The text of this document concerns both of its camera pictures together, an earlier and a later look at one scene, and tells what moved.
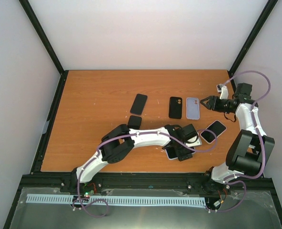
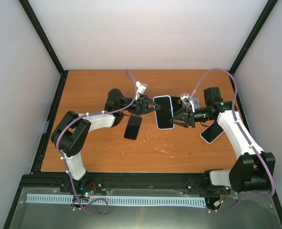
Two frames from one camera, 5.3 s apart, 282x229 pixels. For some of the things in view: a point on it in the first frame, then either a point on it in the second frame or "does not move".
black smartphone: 134,122 does not move
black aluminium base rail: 190,181 does not move
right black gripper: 213,103 → 187,118
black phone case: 175,107 does not move
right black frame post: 250,40 does not move
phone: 171,152 → 165,113
